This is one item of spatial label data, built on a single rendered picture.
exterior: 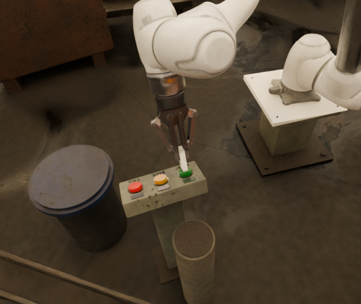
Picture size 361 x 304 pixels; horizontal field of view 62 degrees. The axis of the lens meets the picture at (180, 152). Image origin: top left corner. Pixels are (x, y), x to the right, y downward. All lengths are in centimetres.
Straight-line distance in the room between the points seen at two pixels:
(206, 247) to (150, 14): 59
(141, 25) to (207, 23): 19
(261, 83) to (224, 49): 104
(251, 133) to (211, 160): 29
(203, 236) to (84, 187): 49
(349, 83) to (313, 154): 59
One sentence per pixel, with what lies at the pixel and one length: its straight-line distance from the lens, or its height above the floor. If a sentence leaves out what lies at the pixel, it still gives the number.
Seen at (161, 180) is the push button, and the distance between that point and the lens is 86.
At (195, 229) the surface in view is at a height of 52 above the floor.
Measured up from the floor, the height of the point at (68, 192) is 43.
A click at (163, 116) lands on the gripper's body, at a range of 78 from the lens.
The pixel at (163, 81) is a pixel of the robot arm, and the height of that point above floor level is 89.
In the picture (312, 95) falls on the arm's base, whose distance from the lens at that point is 154.
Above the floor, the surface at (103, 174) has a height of 43.
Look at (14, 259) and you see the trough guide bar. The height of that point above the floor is 75.
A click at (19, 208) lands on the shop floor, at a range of 179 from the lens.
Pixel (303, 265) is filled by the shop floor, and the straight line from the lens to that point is 145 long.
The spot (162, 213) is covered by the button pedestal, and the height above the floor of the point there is 48.
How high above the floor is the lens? 131
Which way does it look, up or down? 49 degrees down
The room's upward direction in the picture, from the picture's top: 6 degrees counter-clockwise
